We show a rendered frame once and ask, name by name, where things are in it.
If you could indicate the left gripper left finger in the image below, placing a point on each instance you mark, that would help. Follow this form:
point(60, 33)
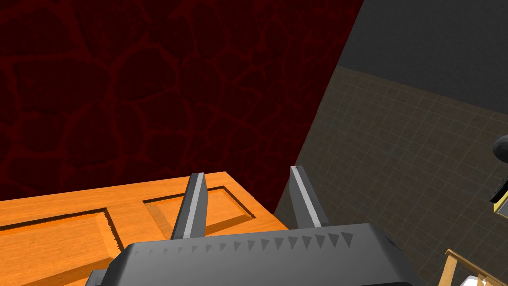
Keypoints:
point(193, 210)

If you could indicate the light wooden chair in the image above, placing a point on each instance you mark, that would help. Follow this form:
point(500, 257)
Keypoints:
point(456, 268)

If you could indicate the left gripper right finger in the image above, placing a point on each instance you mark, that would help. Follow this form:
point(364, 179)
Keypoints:
point(305, 202)

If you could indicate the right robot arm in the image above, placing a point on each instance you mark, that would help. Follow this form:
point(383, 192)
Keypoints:
point(501, 174)

